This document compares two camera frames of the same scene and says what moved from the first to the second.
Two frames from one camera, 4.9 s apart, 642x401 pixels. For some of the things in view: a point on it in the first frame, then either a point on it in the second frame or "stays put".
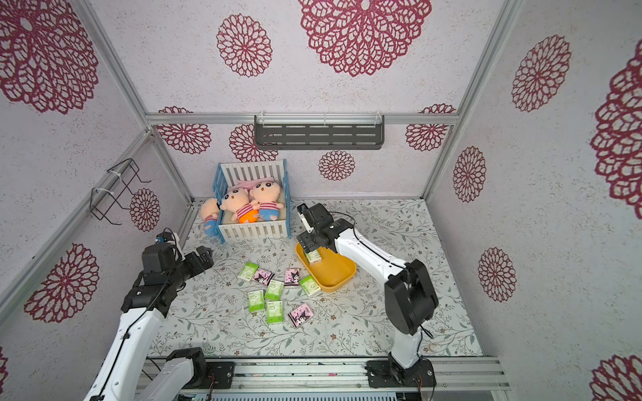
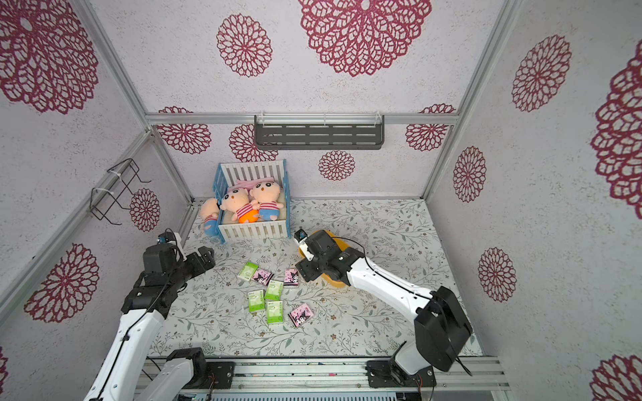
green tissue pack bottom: [275, 312] stays put
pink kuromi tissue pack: [292, 276] stays put
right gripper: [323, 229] -> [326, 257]
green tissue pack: [274, 290] stays put
